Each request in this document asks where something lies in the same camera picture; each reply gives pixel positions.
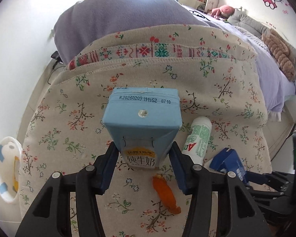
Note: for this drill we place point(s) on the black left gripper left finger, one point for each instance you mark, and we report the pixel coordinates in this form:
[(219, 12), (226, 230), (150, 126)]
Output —
[(73, 196)]

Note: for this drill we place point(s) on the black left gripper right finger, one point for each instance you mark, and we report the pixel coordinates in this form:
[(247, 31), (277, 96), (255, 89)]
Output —
[(217, 199)]

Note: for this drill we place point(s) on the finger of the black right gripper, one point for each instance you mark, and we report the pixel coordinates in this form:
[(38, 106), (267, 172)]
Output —
[(278, 181)]

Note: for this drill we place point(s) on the dark blue cardboard box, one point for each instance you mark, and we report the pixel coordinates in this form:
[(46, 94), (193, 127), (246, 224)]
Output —
[(228, 160)]

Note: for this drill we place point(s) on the orange plastic wrapper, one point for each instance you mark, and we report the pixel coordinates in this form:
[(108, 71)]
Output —
[(165, 194)]

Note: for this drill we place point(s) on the white green yogurt bottle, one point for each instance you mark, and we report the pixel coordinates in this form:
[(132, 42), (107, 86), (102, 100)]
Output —
[(197, 140)]

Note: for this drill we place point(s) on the light blue milk carton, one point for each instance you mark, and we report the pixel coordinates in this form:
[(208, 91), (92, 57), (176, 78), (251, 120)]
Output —
[(143, 123)]

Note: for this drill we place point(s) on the white patterned trash bin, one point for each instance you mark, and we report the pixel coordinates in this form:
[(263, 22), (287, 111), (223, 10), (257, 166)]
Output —
[(10, 154)]

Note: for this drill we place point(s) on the floral beige blanket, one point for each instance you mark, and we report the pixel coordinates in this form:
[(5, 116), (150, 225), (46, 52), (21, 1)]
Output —
[(216, 76)]

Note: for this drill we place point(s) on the brown knitted pillow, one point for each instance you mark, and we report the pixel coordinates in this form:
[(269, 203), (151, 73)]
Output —
[(281, 52)]

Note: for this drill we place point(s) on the grey cushion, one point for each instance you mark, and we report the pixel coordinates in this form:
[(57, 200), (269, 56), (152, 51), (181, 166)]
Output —
[(240, 19)]

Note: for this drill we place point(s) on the pink plush toy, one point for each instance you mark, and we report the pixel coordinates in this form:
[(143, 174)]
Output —
[(224, 10)]

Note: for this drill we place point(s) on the purple duvet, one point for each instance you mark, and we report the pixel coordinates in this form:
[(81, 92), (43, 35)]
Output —
[(90, 20)]

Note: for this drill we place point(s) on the black wall plug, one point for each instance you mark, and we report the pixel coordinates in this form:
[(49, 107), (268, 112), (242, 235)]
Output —
[(56, 56)]

